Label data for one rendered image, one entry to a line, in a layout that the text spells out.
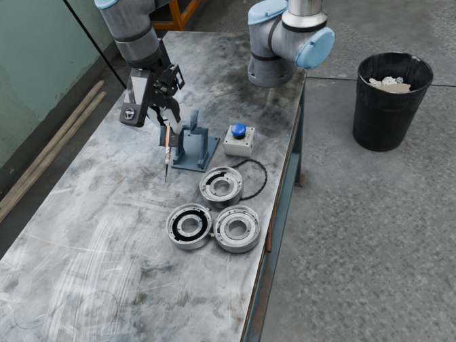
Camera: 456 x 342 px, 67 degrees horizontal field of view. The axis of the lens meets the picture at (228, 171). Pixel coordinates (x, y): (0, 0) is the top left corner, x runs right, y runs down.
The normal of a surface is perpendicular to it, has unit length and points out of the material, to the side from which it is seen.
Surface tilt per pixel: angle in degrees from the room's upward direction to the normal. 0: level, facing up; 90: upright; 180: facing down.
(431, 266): 0
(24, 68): 90
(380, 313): 0
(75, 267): 0
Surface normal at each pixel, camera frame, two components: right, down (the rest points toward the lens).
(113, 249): -0.13, -0.64
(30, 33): 0.95, 0.14
